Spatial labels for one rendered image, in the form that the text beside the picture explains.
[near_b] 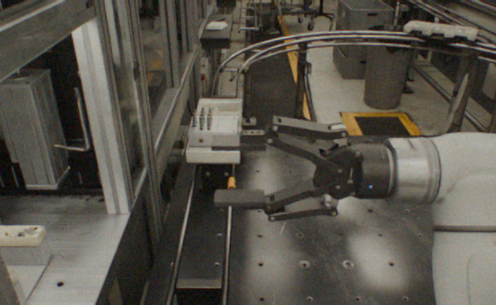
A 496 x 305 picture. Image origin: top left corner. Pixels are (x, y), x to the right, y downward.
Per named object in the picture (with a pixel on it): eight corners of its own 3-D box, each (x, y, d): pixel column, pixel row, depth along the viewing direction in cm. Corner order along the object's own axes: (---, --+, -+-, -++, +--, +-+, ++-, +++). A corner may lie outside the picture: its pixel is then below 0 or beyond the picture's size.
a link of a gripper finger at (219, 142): (266, 151, 55) (266, 145, 54) (210, 151, 55) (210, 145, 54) (265, 139, 57) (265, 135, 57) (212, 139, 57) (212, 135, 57)
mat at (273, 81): (335, 176, 266) (335, 174, 265) (240, 176, 266) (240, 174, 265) (279, 2, 775) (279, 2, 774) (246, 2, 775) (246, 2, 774)
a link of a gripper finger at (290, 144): (340, 177, 56) (346, 169, 56) (263, 145, 54) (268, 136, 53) (335, 161, 60) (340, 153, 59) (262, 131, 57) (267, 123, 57)
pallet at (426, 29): (401, 42, 242) (404, 23, 237) (407, 36, 252) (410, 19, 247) (470, 52, 225) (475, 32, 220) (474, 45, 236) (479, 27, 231)
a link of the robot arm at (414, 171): (419, 126, 60) (377, 126, 60) (446, 158, 52) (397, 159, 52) (408, 181, 64) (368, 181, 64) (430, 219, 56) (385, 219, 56)
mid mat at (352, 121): (456, 179, 262) (457, 177, 262) (368, 179, 262) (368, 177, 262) (406, 112, 349) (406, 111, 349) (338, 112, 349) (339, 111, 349)
